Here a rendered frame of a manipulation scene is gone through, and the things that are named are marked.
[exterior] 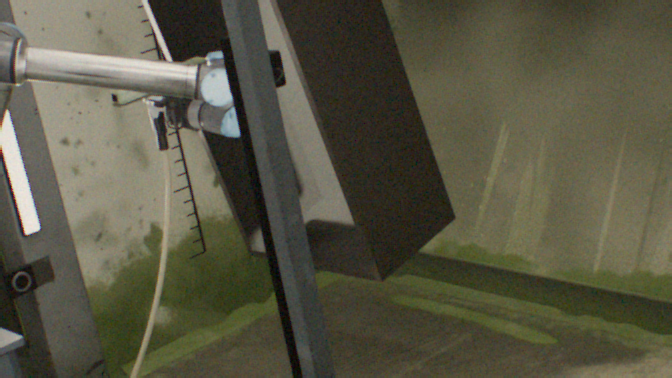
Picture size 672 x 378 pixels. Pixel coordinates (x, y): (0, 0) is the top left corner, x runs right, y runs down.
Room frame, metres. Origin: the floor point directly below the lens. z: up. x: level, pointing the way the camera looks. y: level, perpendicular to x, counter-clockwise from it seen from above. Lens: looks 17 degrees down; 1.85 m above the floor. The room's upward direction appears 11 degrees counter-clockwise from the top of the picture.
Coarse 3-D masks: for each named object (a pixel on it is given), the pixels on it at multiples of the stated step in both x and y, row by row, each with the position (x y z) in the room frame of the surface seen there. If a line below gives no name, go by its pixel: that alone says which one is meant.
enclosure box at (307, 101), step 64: (192, 0) 4.04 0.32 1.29; (320, 0) 3.57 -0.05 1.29; (320, 64) 3.55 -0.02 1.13; (384, 64) 3.70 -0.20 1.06; (320, 128) 3.54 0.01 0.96; (384, 128) 3.67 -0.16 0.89; (320, 192) 4.26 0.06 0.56; (384, 192) 3.64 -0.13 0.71; (256, 256) 4.02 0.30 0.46; (320, 256) 3.88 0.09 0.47; (384, 256) 3.61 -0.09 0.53
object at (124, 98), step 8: (112, 96) 3.55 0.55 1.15; (120, 96) 3.53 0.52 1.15; (128, 96) 3.54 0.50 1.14; (136, 96) 3.56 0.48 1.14; (144, 96) 3.58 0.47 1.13; (120, 104) 3.54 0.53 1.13; (128, 104) 3.55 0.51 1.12; (160, 112) 3.62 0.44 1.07; (152, 120) 3.62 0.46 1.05; (160, 120) 3.62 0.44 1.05; (152, 128) 3.63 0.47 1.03; (160, 128) 3.62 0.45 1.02; (160, 136) 3.62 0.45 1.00; (160, 144) 3.62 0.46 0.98
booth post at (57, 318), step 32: (0, 0) 4.22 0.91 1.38; (32, 96) 4.23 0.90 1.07; (32, 128) 4.22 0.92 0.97; (0, 160) 4.13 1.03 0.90; (32, 160) 4.20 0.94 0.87; (0, 192) 4.16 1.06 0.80; (32, 192) 4.18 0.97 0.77; (0, 224) 4.22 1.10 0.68; (64, 224) 4.23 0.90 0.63; (32, 256) 4.15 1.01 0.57; (64, 256) 4.21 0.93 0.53; (64, 288) 4.19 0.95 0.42; (32, 320) 4.19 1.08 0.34; (64, 320) 4.18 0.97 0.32; (32, 352) 4.24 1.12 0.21; (64, 352) 4.16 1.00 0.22; (96, 352) 4.23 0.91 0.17
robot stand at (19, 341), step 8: (0, 328) 3.34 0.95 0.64; (0, 336) 3.28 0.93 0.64; (8, 336) 3.26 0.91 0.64; (16, 336) 3.25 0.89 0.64; (0, 344) 3.22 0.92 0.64; (8, 344) 3.21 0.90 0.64; (16, 344) 3.22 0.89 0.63; (24, 344) 3.24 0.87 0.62; (0, 352) 3.20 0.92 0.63; (8, 352) 3.22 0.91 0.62; (0, 360) 3.20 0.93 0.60; (8, 360) 3.22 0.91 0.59; (16, 360) 3.26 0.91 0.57; (0, 368) 3.20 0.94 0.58; (8, 368) 3.21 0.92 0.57; (16, 368) 3.24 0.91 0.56; (0, 376) 3.20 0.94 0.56; (8, 376) 3.21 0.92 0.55; (16, 376) 3.23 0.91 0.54
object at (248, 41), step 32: (224, 0) 2.42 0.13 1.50; (256, 0) 2.42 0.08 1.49; (256, 32) 2.41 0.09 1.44; (256, 64) 2.40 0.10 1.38; (256, 96) 2.40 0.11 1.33; (256, 128) 2.41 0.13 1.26; (256, 160) 2.43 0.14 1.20; (288, 160) 2.42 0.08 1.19; (288, 192) 2.41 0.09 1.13; (288, 224) 2.40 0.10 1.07; (288, 256) 2.40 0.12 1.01; (288, 288) 2.42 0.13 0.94; (320, 320) 2.42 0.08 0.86; (320, 352) 2.41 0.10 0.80
